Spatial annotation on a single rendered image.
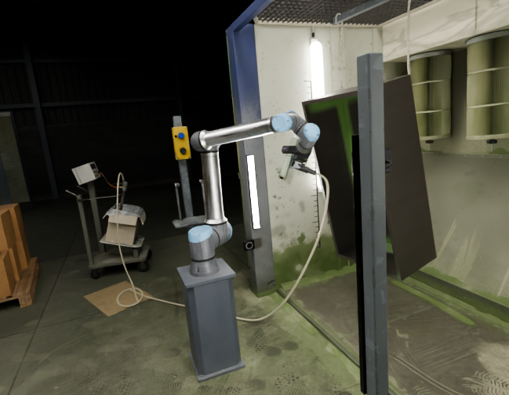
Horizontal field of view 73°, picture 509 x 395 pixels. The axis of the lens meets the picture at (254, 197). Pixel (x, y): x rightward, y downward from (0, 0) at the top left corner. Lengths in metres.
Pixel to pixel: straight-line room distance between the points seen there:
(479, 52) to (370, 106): 2.13
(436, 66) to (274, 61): 1.33
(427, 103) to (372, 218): 2.46
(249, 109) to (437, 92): 1.59
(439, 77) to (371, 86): 2.44
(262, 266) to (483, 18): 2.44
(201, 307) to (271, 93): 1.77
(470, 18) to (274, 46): 1.39
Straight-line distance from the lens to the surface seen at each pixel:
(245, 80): 2.90
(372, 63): 0.99
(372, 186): 0.99
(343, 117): 2.70
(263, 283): 3.17
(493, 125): 3.04
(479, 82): 3.04
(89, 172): 4.28
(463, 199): 3.39
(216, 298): 2.16
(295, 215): 3.12
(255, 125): 1.84
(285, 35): 3.12
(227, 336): 2.30
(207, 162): 2.16
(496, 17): 2.97
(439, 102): 3.40
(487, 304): 3.03
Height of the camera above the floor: 1.47
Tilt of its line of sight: 11 degrees down
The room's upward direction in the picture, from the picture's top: 5 degrees counter-clockwise
